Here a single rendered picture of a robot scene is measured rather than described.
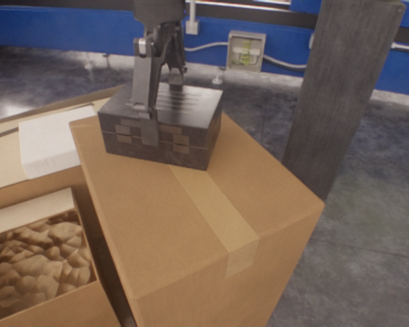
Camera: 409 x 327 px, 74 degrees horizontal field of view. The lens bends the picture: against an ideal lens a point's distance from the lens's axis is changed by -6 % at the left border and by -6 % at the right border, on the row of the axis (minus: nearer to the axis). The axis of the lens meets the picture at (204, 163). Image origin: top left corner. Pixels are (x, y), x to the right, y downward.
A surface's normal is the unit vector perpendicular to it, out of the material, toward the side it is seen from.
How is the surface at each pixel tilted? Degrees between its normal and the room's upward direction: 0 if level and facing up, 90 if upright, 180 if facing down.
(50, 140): 0
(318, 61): 90
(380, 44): 90
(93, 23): 90
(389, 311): 0
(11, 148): 0
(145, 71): 67
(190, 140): 90
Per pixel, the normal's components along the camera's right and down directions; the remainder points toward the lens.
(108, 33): -0.23, 0.63
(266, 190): 0.04, -0.76
